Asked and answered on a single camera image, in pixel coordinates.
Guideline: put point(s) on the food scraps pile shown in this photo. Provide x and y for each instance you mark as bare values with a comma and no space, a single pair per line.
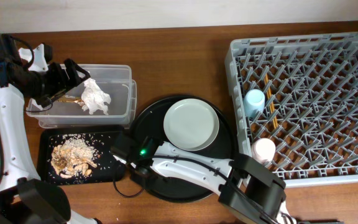
75,157

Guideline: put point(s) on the grey plate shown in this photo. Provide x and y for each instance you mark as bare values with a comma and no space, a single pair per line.
191,124

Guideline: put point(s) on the round black serving tray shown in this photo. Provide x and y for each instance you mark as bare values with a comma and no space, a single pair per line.
150,123

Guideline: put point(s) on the blue cup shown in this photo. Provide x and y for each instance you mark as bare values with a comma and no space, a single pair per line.
254,102

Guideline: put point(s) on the black rectangular tray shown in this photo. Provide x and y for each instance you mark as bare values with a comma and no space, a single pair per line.
98,139

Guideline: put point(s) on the clear plastic waste bin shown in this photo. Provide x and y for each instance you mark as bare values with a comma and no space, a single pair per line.
115,80

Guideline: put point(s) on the gold foil wrapper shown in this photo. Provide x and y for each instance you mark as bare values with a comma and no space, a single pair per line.
78,101

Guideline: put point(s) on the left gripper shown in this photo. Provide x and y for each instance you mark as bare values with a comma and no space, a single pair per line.
63,83

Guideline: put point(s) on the wooden chopstick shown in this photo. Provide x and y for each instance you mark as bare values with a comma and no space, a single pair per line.
272,112
267,90

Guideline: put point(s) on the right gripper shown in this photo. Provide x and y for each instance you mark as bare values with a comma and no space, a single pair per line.
135,173

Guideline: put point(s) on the white tissue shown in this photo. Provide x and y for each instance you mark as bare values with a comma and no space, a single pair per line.
94,98

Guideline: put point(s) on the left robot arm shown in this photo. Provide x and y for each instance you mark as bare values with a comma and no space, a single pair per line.
24,197

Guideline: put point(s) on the pink cup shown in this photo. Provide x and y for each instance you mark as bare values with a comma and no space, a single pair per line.
263,150

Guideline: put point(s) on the grey dishwasher rack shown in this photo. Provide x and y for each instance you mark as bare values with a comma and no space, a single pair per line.
310,83

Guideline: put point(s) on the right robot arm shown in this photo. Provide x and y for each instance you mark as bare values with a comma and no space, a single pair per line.
245,187

